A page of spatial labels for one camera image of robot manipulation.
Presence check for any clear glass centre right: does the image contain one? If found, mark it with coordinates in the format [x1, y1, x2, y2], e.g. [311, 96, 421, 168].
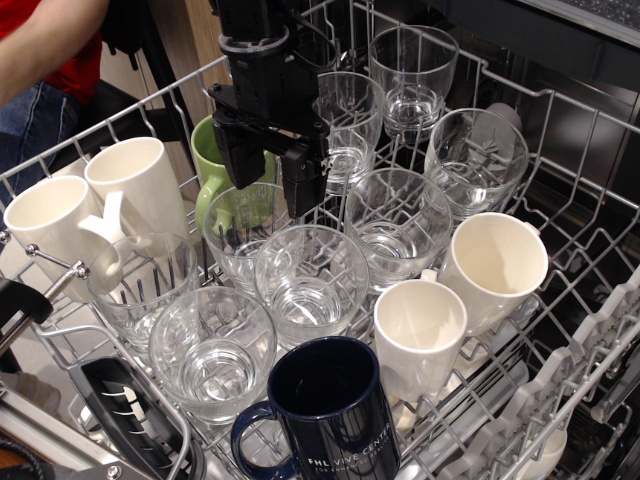
[344, 168, 453, 293]

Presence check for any clear glass centre front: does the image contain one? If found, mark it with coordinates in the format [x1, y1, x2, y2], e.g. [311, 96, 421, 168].
[254, 225, 370, 350]

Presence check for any red shirt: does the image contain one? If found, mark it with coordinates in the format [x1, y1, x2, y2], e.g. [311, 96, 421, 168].
[1, 1, 102, 104]

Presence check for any black plastic rack handle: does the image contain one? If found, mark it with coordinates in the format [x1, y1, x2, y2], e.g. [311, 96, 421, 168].
[68, 357, 206, 479]

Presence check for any clear glass back top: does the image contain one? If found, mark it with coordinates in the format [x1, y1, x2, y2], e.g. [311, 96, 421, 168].
[369, 25, 459, 145]

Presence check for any white mug front centre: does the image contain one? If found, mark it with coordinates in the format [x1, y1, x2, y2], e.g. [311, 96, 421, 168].
[374, 279, 468, 403]

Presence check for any white mug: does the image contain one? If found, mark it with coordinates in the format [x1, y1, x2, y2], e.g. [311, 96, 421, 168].
[4, 175, 128, 280]
[83, 136, 191, 251]
[374, 279, 468, 403]
[420, 212, 549, 337]

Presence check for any grey wire dishwasher rack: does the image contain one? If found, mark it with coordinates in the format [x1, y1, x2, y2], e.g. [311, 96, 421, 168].
[1, 30, 639, 479]

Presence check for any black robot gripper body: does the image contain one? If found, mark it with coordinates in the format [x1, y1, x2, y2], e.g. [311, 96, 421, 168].
[209, 1, 331, 153]

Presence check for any clear glass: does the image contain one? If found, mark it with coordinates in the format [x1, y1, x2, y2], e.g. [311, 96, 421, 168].
[149, 287, 277, 425]
[369, 25, 459, 145]
[254, 225, 370, 350]
[424, 103, 529, 224]
[344, 168, 453, 293]
[203, 182, 296, 294]
[315, 71, 384, 195]

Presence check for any dark blue printed mug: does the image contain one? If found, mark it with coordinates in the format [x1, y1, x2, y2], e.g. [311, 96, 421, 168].
[231, 336, 401, 479]

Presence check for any clear glass front left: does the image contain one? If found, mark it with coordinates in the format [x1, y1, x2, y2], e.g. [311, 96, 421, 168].
[149, 287, 277, 425]

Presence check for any clear glass back centre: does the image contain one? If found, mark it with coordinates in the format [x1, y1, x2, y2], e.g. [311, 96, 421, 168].
[315, 71, 384, 195]

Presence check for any blue jeans leg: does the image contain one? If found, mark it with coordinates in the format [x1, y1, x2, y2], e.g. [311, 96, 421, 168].
[1, 81, 83, 205]

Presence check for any person forearm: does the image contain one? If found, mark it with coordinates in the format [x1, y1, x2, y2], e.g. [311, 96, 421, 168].
[1, 1, 109, 104]

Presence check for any white mug far left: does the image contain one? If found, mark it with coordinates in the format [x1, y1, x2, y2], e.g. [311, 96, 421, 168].
[4, 175, 128, 280]

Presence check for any clear glass centre left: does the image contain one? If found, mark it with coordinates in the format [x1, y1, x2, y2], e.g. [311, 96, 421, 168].
[203, 182, 296, 294]

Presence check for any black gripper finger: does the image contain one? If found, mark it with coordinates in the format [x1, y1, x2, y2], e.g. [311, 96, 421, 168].
[281, 141, 328, 218]
[213, 119, 266, 189]

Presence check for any grey plastic tine row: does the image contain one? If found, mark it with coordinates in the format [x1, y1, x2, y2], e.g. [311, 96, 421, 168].
[438, 272, 639, 479]

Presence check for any clear glass left patterned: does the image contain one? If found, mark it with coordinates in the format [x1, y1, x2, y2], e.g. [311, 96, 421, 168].
[88, 233, 199, 366]

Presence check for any white mug back left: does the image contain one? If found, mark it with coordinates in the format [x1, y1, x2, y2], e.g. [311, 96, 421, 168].
[83, 136, 191, 251]

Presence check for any clear glass back right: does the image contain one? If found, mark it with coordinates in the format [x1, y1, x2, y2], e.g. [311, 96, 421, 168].
[424, 103, 529, 224]

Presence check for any green ceramic mug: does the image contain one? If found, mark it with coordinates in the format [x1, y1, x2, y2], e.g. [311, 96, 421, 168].
[191, 115, 250, 233]

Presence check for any black clamp with metal screw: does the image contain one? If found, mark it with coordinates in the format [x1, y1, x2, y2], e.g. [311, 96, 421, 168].
[1, 244, 90, 358]

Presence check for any white mug right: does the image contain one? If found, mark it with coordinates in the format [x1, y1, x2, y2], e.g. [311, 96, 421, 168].
[420, 212, 549, 337]

